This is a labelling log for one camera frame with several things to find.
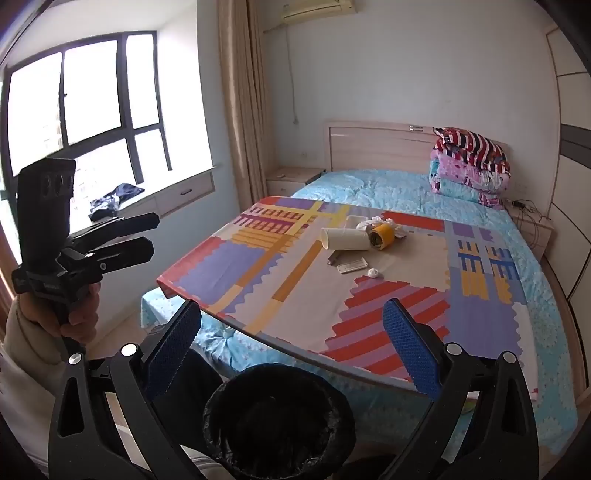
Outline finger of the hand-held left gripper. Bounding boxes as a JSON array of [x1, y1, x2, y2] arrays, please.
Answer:
[[85, 237, 155, 278], [69, 212, 160, 247]]

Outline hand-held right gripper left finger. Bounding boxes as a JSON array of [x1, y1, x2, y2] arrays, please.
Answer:
[[48, 299, 218, 480]]

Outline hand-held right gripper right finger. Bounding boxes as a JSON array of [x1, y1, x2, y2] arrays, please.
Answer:
[[382, 298, 540, 480]]

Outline black trash bin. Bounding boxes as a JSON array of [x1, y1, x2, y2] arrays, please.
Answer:
[[202, 364, 356, 480]]

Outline white tissue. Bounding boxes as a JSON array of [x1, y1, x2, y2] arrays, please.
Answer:
[[355, 215, 399, 232]]

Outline person's left forearm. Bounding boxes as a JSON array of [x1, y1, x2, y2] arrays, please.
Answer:
[[0, 295, 88, 476]]

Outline person's left hand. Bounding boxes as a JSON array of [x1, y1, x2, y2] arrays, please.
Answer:
[[23, 281, 101, 345]]

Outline dark cloth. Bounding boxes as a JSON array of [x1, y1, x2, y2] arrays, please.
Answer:
[[89, 183, 145, 220]]

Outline window seat cabinet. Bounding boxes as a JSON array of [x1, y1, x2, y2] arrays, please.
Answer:
[[69, 168, 216, 241]]

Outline orange plastic cup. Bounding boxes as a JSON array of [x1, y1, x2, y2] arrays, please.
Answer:
[[368, 224, 394, 252]]

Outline white paper cup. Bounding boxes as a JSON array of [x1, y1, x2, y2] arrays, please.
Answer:
[[321, 226, 373, 253]]

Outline colourful patterned tablecloth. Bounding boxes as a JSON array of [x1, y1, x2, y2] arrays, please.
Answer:
[[156, 196, 541, 402]]

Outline black framed window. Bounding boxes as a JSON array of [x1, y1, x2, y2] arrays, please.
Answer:
[[0, 31, 173, 197]]

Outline bed with blue bedspread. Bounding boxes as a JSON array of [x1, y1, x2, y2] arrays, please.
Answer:
[[141, 168, 579, 457]]

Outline wooden nightstand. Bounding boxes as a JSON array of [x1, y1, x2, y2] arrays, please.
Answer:
[[266, 166, 327, 198], [503, 200, 555, 265]]

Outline pink folded quilt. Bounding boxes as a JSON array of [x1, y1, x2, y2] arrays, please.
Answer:
[[428, 152, 514, 207]]

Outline beige curtain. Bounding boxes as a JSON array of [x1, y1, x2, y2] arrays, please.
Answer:
[[217, 0, 283, 209]]

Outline wooden headboard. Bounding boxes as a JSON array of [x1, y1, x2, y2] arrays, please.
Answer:
[[323, 121, 509, 175]]

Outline striped folded blanket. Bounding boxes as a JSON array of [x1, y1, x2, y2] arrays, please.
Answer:
[[433, 128, 511, 178]]

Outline wardrobe with grey stripes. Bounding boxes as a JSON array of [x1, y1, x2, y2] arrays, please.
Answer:
[[545, 23, 591, 324]]

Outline black cables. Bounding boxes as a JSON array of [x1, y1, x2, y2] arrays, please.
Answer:
[[508, 199, 542, 241]]

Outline thin wall cable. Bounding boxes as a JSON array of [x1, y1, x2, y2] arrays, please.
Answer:
[[283, 25, 300, 126]]

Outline wall air conditioner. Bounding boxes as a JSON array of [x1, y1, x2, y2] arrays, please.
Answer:
[[281, 0, 359, 25]]

